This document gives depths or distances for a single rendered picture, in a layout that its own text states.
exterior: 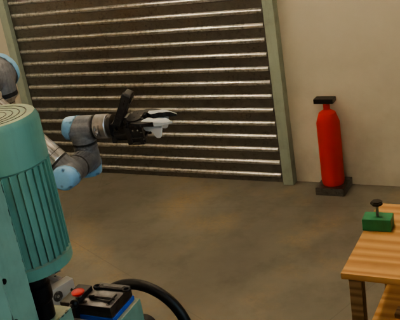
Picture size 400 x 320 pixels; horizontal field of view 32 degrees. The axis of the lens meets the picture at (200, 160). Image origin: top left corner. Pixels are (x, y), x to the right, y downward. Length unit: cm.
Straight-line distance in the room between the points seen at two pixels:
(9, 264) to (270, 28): 318
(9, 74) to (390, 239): 149
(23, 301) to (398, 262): 156
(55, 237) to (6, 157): 19
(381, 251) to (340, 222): 141
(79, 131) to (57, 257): 84
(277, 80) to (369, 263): 200
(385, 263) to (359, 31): 191
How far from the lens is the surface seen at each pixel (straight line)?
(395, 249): 265
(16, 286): 131
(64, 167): 207
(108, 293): 167
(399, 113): 425
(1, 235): 127
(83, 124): 215
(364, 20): 415
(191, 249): 393
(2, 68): 224
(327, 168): 431
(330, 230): 395
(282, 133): 443
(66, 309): 151
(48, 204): 134
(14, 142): 127
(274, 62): 430
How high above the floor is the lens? 182
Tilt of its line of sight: 20 degrees down
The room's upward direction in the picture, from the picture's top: 9 degrees counter-clockwise
